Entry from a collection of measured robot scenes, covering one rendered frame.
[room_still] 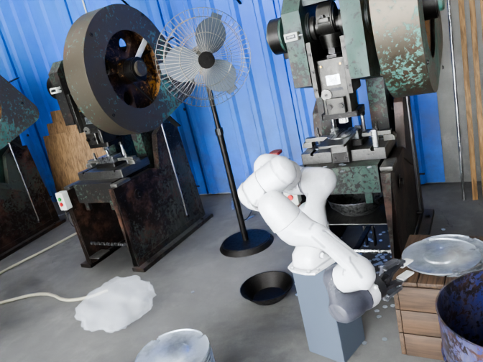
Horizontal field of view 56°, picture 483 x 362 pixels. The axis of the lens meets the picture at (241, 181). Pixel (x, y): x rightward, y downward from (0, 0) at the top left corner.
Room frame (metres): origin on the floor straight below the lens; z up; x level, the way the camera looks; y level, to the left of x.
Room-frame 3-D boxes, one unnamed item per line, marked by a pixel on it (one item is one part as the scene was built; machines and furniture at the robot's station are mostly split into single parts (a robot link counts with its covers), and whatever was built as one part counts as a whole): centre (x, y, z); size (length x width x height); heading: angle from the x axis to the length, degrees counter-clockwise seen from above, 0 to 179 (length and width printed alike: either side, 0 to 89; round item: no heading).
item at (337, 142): (2.25, -0.53, 0.72); 0.25 x 0.14 x 0.14; 149
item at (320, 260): (1.67, -0.22, 0.52); 0.22 x 0.19 x 0.14; 134
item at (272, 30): (2.54, -0.41, 1.31); 0.22 x 0.12 x 0.22; 149
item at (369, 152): (2.40, -0.61, 0.68); 0.45 x 0.30 x 0.06; 59
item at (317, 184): (1.67, -0.27, 0.71); 0.18 x 0.11 x 0.25; 48
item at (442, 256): (1.59, -0.70, 0.39); 0.29 x 0.29 x 0.01
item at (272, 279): (2.22, 0.00, 0.04); 0.30 x 0.30 x 0.07
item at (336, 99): (2.36, -0.59, 1.04); 0.17 x 0.15 x 0.30; 149
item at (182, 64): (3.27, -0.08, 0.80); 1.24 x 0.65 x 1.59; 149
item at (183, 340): (1.48, 0.41, 0.31); 0.29 x 0.29 x 0.01
